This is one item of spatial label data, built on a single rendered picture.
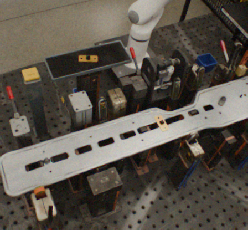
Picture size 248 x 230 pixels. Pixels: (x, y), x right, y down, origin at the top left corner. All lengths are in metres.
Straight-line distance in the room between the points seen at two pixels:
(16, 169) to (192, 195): 0.85
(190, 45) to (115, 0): 1.68
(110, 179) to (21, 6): 2.74
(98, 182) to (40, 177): 0.23
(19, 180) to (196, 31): 1.69
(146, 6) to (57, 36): 1.78
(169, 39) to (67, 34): 1.32
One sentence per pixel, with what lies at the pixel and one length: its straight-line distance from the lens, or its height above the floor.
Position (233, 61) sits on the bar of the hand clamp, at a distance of 1.69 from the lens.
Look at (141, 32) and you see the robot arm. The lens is 1.78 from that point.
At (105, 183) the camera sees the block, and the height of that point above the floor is 1.03.
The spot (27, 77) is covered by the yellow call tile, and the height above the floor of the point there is 1.16.
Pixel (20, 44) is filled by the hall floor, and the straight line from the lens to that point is 3.24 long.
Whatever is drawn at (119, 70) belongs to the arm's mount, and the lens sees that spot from 1.88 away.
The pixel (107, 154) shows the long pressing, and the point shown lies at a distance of 1.33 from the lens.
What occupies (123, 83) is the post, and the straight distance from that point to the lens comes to 1.43.
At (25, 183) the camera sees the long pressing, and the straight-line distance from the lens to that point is 1.30.
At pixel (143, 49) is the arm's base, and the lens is 1.86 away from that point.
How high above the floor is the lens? 2.18
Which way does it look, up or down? 52 degrees down
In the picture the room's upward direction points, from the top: 11 degrees clockwise
